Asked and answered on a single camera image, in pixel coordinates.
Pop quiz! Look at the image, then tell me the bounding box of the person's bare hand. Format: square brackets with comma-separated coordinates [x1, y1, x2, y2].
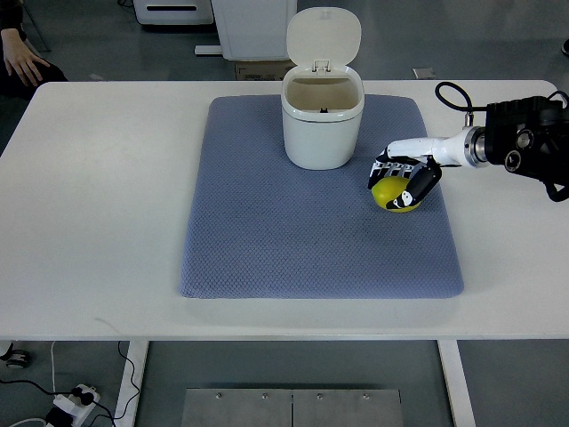
[1, 28, 50, 87]

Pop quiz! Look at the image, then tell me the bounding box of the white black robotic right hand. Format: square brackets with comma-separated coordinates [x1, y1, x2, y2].
[368, 126, 487, 205]

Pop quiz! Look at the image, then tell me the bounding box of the yellow lemon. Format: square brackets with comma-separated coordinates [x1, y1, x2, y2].
[372, 176, 421, 213]

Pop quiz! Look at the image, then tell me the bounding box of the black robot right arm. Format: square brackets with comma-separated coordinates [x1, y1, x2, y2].
[435, 82, 568, 202]

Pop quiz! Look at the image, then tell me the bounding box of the white trash bin open lid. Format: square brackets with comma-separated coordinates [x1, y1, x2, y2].
[281, 7, 365, 170]

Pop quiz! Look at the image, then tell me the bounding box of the person's dark clothed leg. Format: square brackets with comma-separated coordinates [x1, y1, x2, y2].
[0, 0, 68, 101]

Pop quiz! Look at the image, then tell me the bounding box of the grey floor outlet plate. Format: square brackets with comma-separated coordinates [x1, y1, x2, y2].
[413, 67, 437, 80]

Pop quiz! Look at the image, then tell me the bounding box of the white appliance with black slot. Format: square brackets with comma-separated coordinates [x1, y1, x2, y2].
[132, 0, 214, 26]

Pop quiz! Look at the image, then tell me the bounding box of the blue textured mat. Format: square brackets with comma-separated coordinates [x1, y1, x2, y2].
[179, 95, 463, 299]

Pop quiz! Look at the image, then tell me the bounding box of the cardboard box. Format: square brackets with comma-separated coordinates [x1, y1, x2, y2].
[234, 60, 294, 81]

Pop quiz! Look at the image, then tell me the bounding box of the white cabinet unit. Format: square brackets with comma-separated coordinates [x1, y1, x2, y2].
[194, 0, 297, 61]

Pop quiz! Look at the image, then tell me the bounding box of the white right table leg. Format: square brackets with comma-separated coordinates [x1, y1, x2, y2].
[437, 340, 476, 427]

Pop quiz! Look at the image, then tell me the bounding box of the white table leg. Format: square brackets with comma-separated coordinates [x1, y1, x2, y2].
[113, 341, 149, 427]
[437, 340, 476, 427]

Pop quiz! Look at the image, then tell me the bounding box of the caster wheel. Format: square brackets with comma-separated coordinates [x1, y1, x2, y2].
[0, 341, 30, 368]

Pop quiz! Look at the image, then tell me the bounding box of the grey metal floor plate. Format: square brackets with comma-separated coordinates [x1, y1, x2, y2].
[181, 388, 404, 426]

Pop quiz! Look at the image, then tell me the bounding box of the white power strip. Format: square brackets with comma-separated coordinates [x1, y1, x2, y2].
[46, 384, 100, 427]

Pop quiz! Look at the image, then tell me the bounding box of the white left table leg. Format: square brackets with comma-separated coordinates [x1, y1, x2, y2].
[113, 341, 149, 427]

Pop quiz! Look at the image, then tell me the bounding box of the white cable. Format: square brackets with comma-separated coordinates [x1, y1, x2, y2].
[49, 341, 58, 395]

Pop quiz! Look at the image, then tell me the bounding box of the black power cable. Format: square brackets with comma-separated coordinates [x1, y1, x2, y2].
[0, 341, 141, 427]

